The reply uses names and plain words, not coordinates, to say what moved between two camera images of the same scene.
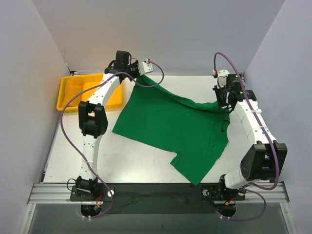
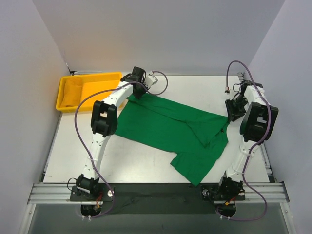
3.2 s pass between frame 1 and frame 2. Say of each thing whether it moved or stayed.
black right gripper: moved
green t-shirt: moved
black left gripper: moved
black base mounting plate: stayed
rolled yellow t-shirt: stayed
